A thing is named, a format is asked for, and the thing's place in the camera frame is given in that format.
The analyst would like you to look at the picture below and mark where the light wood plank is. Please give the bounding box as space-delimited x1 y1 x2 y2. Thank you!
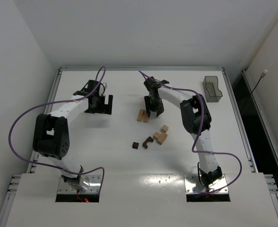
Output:
143 110 149 122

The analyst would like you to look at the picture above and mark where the light wood rectangular block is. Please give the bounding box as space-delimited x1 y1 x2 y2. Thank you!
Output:
137 109 144 122

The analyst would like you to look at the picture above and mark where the light wood cube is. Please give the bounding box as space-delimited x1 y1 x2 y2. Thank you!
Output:
153 132 161 140
161 125 169 133

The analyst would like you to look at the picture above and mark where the long light wood block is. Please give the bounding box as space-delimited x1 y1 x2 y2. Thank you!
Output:
157 132 168 145

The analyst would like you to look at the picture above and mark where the dark wood arch block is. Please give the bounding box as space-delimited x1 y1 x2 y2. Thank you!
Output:
142 136 154 149

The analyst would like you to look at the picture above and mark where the small dark wood cube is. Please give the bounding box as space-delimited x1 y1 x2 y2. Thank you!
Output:
132 142 139 149

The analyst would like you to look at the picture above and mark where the clear grey plastic bin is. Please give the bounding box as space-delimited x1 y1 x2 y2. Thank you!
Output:
202 76 223 103

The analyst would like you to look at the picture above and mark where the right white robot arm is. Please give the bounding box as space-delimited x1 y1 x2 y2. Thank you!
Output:
144 77 223 188

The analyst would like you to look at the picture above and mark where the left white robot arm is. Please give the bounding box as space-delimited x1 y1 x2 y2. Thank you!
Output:
33 80 113 191

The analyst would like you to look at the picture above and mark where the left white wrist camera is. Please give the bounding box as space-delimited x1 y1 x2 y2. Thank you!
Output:
100 83 107 96

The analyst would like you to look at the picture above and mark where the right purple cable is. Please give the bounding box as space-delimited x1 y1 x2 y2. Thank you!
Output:
138 70 243 197

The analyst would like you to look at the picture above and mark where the purple cable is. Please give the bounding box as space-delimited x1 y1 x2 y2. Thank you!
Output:
8 65 106 178
138 70 243 197

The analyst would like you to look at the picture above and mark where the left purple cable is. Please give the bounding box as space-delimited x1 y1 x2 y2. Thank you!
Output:
8 65 106 178

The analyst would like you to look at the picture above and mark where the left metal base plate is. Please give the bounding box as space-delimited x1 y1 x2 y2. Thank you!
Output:
57 175 102 195

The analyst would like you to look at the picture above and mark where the metal base plate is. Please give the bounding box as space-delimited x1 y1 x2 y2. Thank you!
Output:
57 175 102 195
184 174 229 195

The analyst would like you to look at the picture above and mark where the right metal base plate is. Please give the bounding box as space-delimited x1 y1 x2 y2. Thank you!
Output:
184 174 229 195

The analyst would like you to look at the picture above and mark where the black wall cable with plug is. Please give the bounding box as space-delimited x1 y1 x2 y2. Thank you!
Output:
244 69 269 105

